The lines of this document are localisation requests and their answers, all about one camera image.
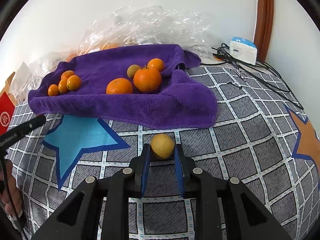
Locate purple towel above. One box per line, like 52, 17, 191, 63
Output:
28, 43, 219, 130

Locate small yellow-green fruit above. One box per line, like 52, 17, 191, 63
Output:
127, 64, 141, 79

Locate grey checkered bedsheet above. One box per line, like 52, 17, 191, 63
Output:
8, 65, 319, 239

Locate blue white tissue pack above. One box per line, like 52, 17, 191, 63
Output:
229, 36, 258, 65

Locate small tangerine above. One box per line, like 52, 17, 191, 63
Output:
67, 75, 81, 91
48, 84, 60, 96
61, 70, 75, 80
58, 78, 68, 94

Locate red paper bag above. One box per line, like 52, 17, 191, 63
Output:
0, 92, 15, 135

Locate round orange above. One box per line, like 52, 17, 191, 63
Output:
106, 78, 133, 94

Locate yellow-green round fruit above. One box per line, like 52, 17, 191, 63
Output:
150, 134, 175, 160

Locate brown wooden door frame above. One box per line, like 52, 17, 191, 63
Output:
254, 0, 274, 62

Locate black cables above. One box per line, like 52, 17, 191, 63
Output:
211, 43, 304, 111

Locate clear plastic bags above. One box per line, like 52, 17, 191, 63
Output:
8, 6, 214, 102

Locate large orange with stem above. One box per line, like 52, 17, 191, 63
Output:
133, 68, 162, 93

